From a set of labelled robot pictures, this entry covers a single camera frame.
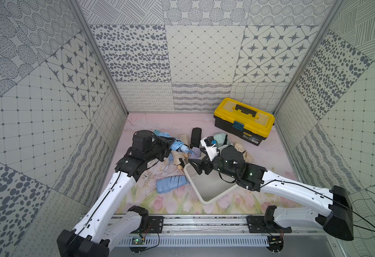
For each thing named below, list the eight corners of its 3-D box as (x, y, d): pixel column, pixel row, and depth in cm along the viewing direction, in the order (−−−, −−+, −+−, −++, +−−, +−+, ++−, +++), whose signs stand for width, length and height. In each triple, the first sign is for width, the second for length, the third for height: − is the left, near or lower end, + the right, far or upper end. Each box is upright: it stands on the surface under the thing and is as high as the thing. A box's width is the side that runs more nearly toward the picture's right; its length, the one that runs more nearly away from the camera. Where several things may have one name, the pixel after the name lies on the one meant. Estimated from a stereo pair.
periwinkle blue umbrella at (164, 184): (158, 193, 85) (157, 191, 82) (156, 183, 88) (155, 181, 86) (187, 185, 88) (187, 182, 85) (185, 175, 92) (184, 172, 89)
